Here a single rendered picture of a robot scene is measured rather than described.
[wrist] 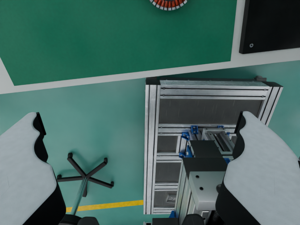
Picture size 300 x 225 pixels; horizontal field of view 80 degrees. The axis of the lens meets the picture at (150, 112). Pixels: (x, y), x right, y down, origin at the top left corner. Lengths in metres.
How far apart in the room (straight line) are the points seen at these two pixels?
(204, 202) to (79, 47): 0.48
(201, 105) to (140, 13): 0.84
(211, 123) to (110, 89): 0.76
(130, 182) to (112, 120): 0.73
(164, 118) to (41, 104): 0.93
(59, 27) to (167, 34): 0.27
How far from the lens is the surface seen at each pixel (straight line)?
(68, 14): 0.53
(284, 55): 0.64
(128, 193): 2.05
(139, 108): 1.40
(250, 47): 0.55
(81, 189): 1.75
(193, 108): 1.21
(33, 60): 0.59
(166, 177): 1.57
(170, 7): 0.46
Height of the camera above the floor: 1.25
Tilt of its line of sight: 62 degrees down
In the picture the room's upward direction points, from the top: 176 degrees clockwise
